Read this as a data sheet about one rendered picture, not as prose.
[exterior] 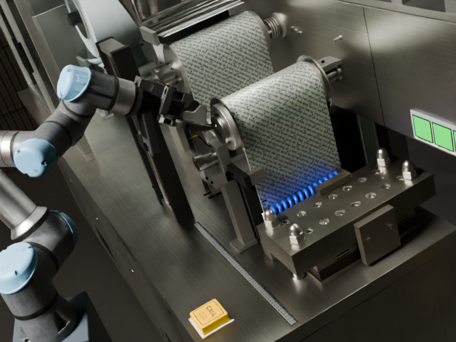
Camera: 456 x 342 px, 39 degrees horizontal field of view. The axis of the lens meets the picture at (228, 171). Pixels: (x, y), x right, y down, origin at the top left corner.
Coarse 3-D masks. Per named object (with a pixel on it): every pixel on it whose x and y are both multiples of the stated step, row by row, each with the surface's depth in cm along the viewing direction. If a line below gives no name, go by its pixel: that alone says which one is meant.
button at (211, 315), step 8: (208, 304) 149; (216, 304) 149; (192, 312) 149; (200, 312) 148; (208, 312) 147; (216, 312) 146; (224, 312) 145; (200, 320) 145; (208, 320) 145; (216, 320) 144; (224, 320) 145; (200, 328) 144; (208, 328) 144
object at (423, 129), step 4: (416, 120) 138; (420, 120) 137; (424, 120) 136; (416, 124) 139; (420, 124) 138; (424, 124) 136; (428, 124) 135; (416, 128) 140; (420, 128) 138; (424, 128) 137; (428, 128) 136; (416, 132) 141; (420, 132) 139; (424, 132) 138; (428, 132) 137; (420, 136) 140; (424, 136) 139; (428, 136) 137
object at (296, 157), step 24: (312, 120) 154; (264, 144) 150; (288, 144) 153; (312, 144) 156; (264, 168) 152; (288, 168) 155; (312, 168) 159; (336, 168) 162; (264, 192) 155; (288, 192) 158
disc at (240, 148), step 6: (210, 102) 153; (216, 102) 149; (222, 102) 146; (228, 108) 145; (228, 114) 145; (234, 120) 144; (234, 126) 145; (240, 132) 145; (240, 138) 145; (240, 144) 147; (234, 150) 153; (240, 150) 149
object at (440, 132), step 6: (438, 126) 132; (438, 132) 133; (444, 132) 132; (450, 132) 130; (438, 138) 134; (444, 138) 132; (450, 138) 131; (438, 144) 135; (444, 144) 133; (450, 144) 132
